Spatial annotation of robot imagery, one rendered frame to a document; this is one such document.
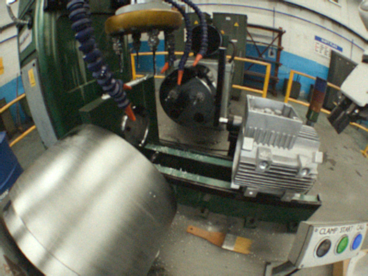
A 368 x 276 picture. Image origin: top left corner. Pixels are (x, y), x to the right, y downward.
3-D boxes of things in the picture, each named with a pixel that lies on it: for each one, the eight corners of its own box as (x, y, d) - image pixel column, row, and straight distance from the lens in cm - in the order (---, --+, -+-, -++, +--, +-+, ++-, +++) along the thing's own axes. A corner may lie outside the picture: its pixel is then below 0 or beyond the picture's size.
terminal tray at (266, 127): (241, 142, 35) (248, 111, 31) (242, 119, 44) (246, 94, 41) (292, 151, 38) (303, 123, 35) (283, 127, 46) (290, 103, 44)
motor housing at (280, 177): (226, 200, 42) (245, 138, 29) (233, 154, 55) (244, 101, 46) (294, 209, 48) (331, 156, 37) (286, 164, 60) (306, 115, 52)
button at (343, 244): (329, 252, 32) (335, 255, 31) (335, 235, 31) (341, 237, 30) (339, 250, 34) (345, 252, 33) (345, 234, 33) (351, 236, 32)
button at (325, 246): (309, 255, 29) (314, 258, 27) (316, 237, 28) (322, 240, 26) (322, 253, 30) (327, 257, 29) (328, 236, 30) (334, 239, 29)
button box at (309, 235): (286, 258, 31) (297, 270, 27) (299, 220, 30) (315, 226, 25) (344, 251, 42) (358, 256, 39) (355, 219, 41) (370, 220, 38)
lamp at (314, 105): (311, 110, 72) (314, 101, 71) (306, 105, 77) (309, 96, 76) (321, 114, 75) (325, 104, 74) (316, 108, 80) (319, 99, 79)
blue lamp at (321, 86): (316, 90, 70) (318, 79, 70) (311, 86, 76) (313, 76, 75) (327, 94, 73) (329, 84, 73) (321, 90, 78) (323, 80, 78)
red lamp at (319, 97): (314, 101, 71) (316, 90, 70) (309, 96, 76) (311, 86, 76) (325, 104, 74) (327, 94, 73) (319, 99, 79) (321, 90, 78)
